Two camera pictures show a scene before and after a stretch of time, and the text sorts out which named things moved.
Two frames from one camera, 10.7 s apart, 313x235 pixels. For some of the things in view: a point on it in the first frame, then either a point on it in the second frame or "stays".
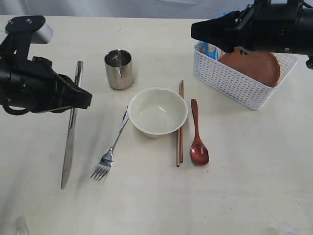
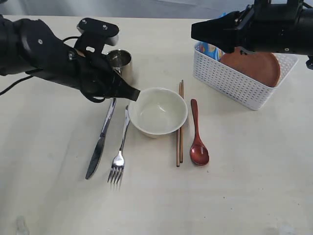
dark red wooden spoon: x=199 y=152 stays
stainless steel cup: x=119 y=63 stays
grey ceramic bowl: x=157 y=112 stays
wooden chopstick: x=178 y=134 stays
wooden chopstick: x=182 y=129 stays
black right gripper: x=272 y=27 stays
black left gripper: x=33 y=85 -> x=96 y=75
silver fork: x=107 y=160 -> x=117 y=168
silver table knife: x=70 y=146 -> x=98 y=152
